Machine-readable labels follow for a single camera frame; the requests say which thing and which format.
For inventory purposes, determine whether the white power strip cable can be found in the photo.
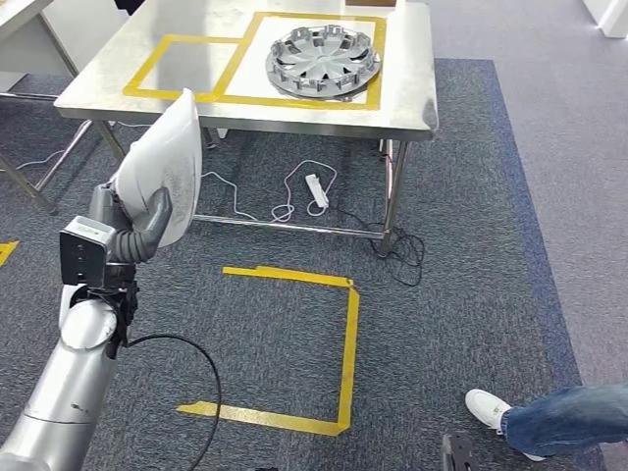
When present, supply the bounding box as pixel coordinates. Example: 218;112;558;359
109;120;339;226

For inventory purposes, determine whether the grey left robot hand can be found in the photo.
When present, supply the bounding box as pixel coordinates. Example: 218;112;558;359
89;183;174;261

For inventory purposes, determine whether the white curved plastic part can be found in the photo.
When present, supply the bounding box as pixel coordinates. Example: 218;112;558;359
113;87;203;249

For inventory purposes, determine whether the white floor cable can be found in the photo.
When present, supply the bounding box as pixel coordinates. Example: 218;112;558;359
0;149;67;174

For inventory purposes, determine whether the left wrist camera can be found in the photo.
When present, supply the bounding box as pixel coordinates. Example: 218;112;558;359
59;216;119;290

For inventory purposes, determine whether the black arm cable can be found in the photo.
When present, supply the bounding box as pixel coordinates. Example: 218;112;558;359
125;333;223;471

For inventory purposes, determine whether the grey wheel hubcap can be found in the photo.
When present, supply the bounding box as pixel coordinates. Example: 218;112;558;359
265;24;382;102

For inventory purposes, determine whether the stainless steel workbench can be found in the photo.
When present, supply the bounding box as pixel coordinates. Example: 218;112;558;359
54;0;439;261

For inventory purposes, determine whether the black floor cable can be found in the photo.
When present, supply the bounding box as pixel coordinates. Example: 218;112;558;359
334;204;426;288

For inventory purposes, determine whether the stainless steel table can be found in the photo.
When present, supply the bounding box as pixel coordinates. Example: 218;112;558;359
0;0;129;216

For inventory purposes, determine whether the white power strip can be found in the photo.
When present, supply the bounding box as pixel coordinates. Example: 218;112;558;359
304;173;331;210

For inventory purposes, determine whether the yellow workbench tape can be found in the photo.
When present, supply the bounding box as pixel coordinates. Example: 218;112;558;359
122;11;387;112

